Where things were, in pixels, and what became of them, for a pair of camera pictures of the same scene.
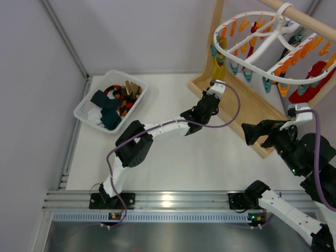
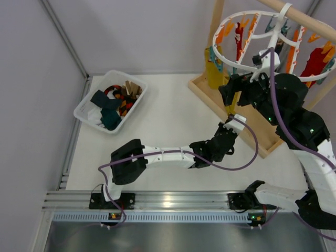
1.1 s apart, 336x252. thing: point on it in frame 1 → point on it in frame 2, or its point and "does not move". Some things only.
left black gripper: x=210 y=97 → x=224 y=132
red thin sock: x=254 y=28 → x=238 y=38
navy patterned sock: x=109 y=106 does not move
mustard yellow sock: x=220 y=74 → x=215 y=79
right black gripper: x=269 y=130 → x=233 y=87
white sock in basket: x=95 y=116 does not move
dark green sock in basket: x=110 y=118 does not move
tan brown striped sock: x=129 y=87 does not move
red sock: x=311 y=93 → x=315 y=65
